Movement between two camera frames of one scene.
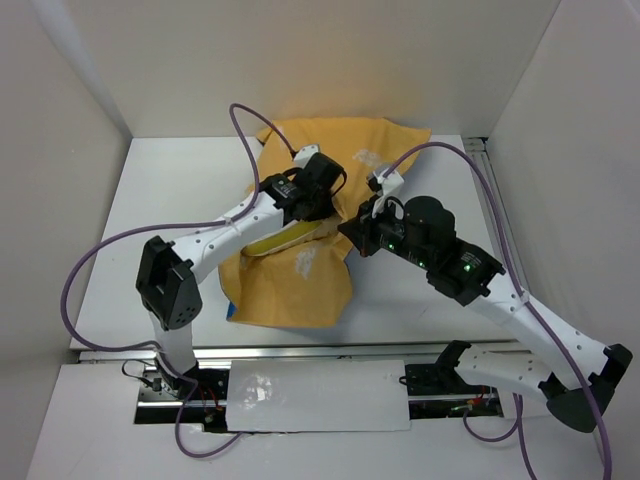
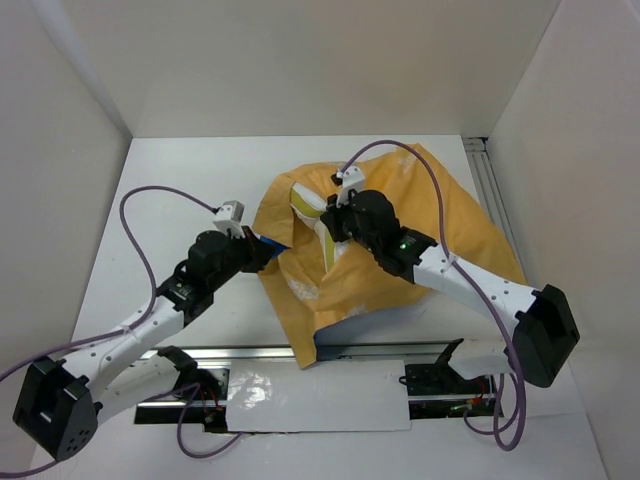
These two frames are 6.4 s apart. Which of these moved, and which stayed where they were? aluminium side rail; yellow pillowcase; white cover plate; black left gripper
Moved: black left gripper; yellow pillowcase
Stayed: aluminium side rail; white cover plate
